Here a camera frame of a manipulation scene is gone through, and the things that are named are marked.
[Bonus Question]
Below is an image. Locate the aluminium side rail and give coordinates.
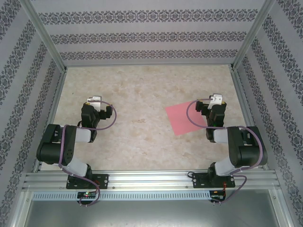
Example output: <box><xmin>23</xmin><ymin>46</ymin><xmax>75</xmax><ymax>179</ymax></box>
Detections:
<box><xmin>32</xmin><ymin>67</ymin><xmax>68</xmax><ymax>173</ymax></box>
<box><xmin>231</xmin><ymin>68</ymin><xmax>270</xmax><ymax>170</ymax></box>

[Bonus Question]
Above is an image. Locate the aluminium corner post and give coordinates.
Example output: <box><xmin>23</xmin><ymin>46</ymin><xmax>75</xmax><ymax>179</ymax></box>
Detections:
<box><xmin>22</xmin><ymin>0</ymin><xmax>67</xmax><ymax>73</ymax></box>
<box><xmin>230</xmin><ymin>0</ymin><xmax>278</xmax><ymax>71</ymax></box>

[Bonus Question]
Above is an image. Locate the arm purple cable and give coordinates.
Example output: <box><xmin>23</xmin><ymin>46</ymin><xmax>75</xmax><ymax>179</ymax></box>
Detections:
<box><xmin>58</xmin><ymin>100</ymin><xmax>118</xmax><ymax>208</ymax></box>
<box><xmin>187</xmin><ymin>98</ymin><xmax>264</xmax><ymax>206</ymax></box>

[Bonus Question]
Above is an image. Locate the pink cloth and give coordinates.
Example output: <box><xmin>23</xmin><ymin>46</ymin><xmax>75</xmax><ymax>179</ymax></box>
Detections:
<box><xmin>165</xmin><ymin>101</ymin><xmax>208</xmax><ymax>136</ymax></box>

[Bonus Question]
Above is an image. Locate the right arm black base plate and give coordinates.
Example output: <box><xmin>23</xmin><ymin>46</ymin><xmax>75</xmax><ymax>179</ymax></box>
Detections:
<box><xmin>193</xmin><ymin>172</ymin><xmax>236</xmax><ymax>189</ymax></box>

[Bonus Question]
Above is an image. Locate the long aluminium mounting rail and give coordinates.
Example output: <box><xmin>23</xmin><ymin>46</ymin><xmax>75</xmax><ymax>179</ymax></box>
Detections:
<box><xmin>22</xmin><ymin>170</ymin><xmax>282</xmax><ymax>191</ymax></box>

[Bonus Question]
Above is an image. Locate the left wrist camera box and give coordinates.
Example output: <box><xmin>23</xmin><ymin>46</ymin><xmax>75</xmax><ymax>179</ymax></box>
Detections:
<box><xmin>87</xmin><ymin>96</ymin><xmax>104</xmax><ymax>111</ymax></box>

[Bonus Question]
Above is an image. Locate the grey sheet metal shelf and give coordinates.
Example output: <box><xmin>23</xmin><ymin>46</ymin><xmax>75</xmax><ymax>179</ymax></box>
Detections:
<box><xmin>18</xmin><ymin>189</ymin><xmax>291</xmax><ymax>227</ymax></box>

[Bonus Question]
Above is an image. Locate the slotted grey cable duct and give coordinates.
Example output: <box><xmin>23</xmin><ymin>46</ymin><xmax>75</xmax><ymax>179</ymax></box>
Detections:
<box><xmin>32</xmin><ymin>190</ymin><xmax>212</xmax><ymax>201</ymax></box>

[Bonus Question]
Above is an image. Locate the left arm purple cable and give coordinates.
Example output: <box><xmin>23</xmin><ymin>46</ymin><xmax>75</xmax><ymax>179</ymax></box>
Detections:
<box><xmin>58</xmin><ymin>100</ymin><xmax>118</xmax><ymax>208</ymax></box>

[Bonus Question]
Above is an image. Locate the circuit board with green light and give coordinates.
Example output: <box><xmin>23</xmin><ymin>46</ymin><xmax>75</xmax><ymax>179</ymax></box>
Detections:
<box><xmin>77</xmin><ymin>192</ymin><xmax>97</xmax><ymax>199</ymax></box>

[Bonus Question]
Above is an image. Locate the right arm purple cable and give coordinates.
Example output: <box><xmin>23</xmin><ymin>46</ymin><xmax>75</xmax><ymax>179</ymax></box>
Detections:
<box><xmin>187</xmin><ymin>98</ymin><xmax>264</xmax><ymax>206</ymax></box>

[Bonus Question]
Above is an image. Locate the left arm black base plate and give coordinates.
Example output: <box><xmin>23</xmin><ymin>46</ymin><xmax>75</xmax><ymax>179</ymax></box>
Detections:
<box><xmin>67</xmin><ymin>174</ymin><xmax>109</xmax><ymax>190</ymax></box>

